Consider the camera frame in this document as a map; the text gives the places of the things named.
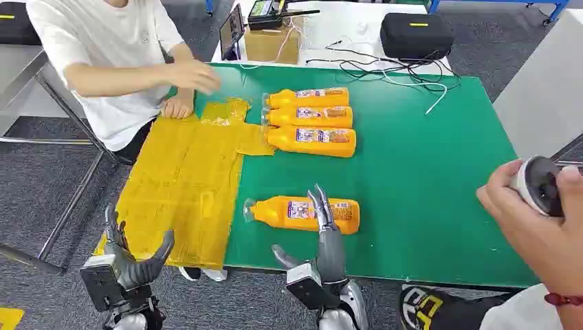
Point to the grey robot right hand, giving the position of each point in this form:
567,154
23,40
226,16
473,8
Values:
331,255

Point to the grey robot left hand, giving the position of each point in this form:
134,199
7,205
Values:
130,268

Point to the orange drink bottle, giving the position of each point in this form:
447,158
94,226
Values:
282,99
287,142
273,214
282,117

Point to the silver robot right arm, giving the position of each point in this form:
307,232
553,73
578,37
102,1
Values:
353,303

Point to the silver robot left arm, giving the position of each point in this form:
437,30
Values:
130,321

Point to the white paper scrap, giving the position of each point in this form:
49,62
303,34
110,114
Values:
214,274

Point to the yellow plastic sheet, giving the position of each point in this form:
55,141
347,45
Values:
182,191

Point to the green table mat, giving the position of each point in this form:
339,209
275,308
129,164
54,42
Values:
419,182

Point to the yellow floor sticker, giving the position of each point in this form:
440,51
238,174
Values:
8,317

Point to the person's left hand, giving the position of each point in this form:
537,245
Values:
533,241
177,107

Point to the person's hand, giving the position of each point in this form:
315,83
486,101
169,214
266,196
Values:
177,107
193,75
533,241

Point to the person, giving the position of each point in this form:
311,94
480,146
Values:
104,41
519,312

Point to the person's right hand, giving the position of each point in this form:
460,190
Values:
193,75

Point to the brown cardboard box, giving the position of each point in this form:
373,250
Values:
268,45

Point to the white table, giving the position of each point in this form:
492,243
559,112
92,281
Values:
337,27

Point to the grey metal table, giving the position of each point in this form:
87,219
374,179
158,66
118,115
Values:
18,68

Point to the black hard case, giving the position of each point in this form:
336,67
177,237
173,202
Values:
414,36

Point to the black tablet on stand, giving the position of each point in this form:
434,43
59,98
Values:
231,32

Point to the black radio with antenna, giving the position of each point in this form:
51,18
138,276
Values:
264,16

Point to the pale grey table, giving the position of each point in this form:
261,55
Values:
542,82

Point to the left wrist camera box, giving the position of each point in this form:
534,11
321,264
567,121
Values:
98,284

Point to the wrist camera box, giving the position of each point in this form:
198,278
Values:
98,284
305,287

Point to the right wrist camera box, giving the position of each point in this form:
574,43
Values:
305,287

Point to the white and black camera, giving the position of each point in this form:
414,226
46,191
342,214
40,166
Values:
539,184

